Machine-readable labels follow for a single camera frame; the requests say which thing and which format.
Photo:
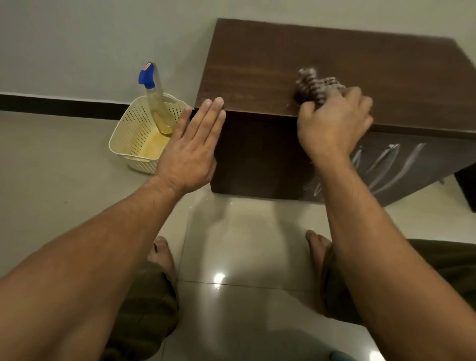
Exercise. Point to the person's left hand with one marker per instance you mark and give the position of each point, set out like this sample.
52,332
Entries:
189,156

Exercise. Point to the person's right hand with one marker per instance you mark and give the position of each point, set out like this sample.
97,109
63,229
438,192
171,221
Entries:
331,128

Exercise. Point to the person's left little finger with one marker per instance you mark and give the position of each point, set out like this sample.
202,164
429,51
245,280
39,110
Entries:
181,124

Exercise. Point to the person's left middle finger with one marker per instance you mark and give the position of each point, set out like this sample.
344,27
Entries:
209,121

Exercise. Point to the person's right thumb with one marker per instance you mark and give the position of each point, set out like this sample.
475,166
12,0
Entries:
305,111

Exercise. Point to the brown checked cleaning cloth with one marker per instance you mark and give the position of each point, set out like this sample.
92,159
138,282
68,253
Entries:
316,85

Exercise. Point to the person's right forearm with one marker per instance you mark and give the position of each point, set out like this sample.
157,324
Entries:
375,253

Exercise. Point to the person's left forearm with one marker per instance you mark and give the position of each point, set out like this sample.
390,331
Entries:
85,267

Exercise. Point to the clear spray bottle blue nozzle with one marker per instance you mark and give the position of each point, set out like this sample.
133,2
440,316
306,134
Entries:
158,108

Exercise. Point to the cream perforated plastic basket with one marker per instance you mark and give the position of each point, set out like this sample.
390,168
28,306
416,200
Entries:
130,130

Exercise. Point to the dark brown wooden cabinet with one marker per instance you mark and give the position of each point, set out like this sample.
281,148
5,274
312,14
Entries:
334,59

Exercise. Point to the person's left foot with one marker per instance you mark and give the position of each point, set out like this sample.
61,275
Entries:
163,256

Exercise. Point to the person's foot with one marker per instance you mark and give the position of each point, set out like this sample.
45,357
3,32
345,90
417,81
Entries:
318,249
163,256

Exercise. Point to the person's right foot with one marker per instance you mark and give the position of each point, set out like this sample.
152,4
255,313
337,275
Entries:
318,249

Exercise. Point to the olive green trousers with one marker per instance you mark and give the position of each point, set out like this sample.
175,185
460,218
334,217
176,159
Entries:
148,316

